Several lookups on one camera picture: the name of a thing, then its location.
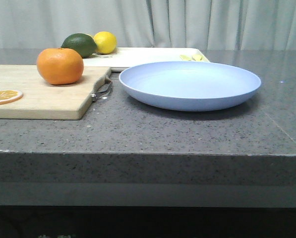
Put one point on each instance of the light blue plate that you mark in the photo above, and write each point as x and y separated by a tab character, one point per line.
189	86

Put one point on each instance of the orange fruit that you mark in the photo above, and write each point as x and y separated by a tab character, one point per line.
60	66

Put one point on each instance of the white plastic tray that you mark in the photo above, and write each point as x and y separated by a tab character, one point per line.
124	58

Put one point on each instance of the yellow lemon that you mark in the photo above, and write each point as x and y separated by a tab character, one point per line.
106	42

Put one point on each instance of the green lime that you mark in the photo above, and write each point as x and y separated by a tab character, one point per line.
82	43

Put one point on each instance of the wooden cutting board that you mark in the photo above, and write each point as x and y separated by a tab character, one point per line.
42	100

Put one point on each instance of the orange slice piece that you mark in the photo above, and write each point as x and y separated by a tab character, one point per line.
9	96

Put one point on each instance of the grey curtain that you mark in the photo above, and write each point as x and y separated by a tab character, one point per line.
201	24

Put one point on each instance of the metal cutting board handle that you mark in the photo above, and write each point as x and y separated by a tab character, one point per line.
101	88

